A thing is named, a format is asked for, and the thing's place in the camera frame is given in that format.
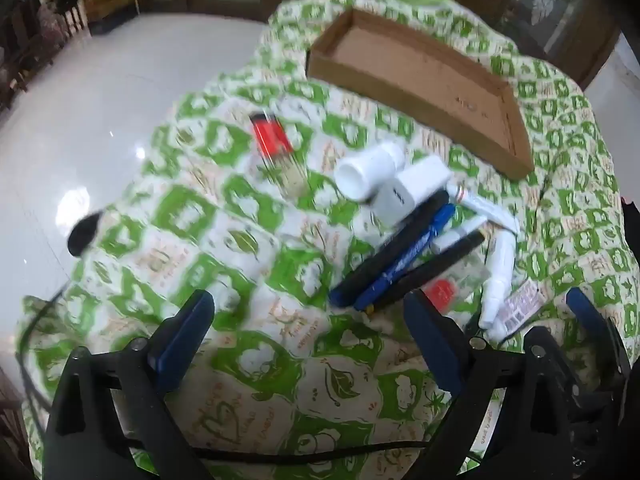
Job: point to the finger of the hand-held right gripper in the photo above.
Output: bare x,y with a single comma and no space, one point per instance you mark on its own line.
584,307

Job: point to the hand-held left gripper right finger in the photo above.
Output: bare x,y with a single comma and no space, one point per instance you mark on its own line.
432,332

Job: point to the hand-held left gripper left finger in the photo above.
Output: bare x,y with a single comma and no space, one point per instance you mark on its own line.
182,332

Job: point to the red item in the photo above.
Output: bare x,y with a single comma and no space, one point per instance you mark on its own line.
442,291

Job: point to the white tube with printed label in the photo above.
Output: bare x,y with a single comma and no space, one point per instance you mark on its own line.
520,307

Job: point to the black clear pen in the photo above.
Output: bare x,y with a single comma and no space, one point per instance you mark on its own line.
450,260

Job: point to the blue marker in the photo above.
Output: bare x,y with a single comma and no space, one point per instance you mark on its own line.
415,250

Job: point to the white spray bottle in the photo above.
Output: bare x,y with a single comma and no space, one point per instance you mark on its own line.
500,270

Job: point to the thick black marker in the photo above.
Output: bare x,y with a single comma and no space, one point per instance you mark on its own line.
395,245

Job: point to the white marker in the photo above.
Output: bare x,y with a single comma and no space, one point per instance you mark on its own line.
460,232

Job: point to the white ointment tube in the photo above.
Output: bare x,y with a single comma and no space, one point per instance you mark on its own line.
480,206

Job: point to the white charger adapter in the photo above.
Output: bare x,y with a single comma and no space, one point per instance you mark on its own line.
415,185

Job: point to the white pill bottle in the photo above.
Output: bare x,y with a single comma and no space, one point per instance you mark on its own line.
365,170

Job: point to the brown cardboard tray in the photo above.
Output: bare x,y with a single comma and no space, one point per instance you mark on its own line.
425,75

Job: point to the green white printed blanket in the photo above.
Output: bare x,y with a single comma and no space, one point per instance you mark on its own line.
200,210

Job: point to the red clear lighter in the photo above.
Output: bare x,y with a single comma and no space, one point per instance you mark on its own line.
270,142

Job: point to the row of wooden chairs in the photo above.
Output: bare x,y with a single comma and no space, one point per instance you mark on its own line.
30,45

